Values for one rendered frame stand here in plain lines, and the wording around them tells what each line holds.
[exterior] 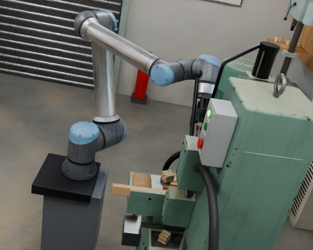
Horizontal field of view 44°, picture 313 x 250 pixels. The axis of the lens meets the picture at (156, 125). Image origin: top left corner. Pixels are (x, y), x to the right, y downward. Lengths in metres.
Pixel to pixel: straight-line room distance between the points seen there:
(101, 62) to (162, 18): 2.38
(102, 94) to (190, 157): 1.00
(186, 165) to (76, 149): 0.95
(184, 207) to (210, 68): 0.60
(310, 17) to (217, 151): 2.52
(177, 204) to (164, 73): 0.55
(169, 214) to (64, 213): 0.95
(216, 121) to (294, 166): 0.24
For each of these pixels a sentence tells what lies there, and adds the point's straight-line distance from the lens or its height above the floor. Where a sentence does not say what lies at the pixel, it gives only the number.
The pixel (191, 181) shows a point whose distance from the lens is 1.21.
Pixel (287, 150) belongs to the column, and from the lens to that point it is 1.04.
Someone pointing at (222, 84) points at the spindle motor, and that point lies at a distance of 1.31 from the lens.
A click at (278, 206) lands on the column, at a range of 1.15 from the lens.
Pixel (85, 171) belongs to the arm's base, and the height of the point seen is 0.65.
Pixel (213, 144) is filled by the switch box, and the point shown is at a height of 1.39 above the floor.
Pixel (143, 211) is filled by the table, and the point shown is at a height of 0.86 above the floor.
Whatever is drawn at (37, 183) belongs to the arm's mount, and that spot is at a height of 0.60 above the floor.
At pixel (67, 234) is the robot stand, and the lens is 2.28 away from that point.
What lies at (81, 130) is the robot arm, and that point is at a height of 0.87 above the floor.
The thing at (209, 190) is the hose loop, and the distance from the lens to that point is 1.02.
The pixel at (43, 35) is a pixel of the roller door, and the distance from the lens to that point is 4.58.
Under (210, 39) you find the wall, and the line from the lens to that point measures 4.42.
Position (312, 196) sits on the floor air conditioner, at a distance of 3.10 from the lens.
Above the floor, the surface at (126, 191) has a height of 0.92.
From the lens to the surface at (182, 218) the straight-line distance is 1.36.
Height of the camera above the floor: 1.87
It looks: 27 degrees down
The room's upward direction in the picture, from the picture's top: 12 degrees clockwise
